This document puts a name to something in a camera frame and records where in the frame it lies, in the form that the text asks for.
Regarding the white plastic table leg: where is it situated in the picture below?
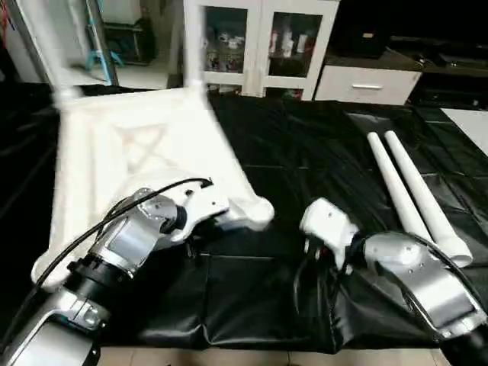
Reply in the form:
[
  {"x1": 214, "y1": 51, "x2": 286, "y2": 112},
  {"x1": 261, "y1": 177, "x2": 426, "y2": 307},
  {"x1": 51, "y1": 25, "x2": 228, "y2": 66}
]
[
  {"x1": 14, "y1": 0, "x2": 85, "y2": 106},
  {"x1": 367, "y1": 132, "x2": 428, "y2": 239},
  {"x1": 181, "y1": 0, "x2": 208, "y2": 98},
  {"x1": 384, "y1": 130, "x2": 474, "y2": 268}
]

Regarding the white plastic table top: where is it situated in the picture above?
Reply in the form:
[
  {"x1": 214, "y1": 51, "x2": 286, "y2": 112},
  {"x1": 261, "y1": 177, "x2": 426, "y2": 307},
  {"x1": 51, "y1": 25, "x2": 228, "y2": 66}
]
[{"x1": 34, "y1": 84, "x2": 276, "y2": 292}]

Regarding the black mat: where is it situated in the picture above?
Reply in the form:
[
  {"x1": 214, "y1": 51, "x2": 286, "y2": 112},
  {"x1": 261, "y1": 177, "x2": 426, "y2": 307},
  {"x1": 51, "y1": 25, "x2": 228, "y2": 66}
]
[{"x1": 0, "y1": 80, "x2": 488, "y2": 355}]

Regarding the white drawer unit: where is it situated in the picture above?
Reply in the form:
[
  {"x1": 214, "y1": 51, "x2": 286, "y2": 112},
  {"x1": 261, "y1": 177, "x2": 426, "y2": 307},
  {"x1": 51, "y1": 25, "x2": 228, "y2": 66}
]
[{"x1": 313, "y1": 64, "x2": 425, "y2": 107}]

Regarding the black speaker box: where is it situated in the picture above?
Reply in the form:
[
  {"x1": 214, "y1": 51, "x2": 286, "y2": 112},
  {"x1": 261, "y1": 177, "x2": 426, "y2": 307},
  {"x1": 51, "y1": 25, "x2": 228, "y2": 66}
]
[{"x1": 334, "y1": 21, "x2": 391, "y2": 60}]

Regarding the white glass door cabinet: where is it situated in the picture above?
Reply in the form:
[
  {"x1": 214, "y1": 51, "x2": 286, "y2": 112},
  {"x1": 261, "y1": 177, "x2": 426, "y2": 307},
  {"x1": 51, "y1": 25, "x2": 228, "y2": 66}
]
[{"x1": 181, "y1": 0, "x2": 341, "y2": 101}]

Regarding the clear plastic storage box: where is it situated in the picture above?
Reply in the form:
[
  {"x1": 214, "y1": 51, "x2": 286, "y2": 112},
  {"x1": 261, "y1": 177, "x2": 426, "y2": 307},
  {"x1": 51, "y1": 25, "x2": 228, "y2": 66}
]
[{"x1": 104, "y1": 21, "x2": 155, "y2": 66}]

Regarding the grey metal pole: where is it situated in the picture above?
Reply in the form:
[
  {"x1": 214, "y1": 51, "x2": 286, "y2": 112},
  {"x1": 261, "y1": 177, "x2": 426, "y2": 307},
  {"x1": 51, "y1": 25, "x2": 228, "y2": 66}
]
[{"x1": 84, "y1": 0, "x2": 120, "y2": 87}]

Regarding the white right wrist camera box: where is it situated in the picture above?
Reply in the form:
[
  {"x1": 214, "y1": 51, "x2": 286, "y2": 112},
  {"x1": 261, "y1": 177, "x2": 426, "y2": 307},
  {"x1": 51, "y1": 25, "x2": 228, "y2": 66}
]
[{"x1": 298, "y1": 198, "x2": 361, "y2": 269}]

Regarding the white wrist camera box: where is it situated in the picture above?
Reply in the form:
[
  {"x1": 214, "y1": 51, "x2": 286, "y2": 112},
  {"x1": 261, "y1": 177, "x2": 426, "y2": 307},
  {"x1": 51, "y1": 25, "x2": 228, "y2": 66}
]
[
  {"x1": 298, "y1": 198, "x2": 361, "y2": 269},
  {"x1": 171, "y1": 183, "x2": 231, "y2": 246}
]

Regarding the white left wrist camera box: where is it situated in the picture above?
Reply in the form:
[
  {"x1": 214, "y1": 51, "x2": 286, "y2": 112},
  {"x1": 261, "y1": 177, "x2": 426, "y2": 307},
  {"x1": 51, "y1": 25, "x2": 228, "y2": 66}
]
[{"x1": 171, "y1": 183, "x2": 231, "y2": 246}]

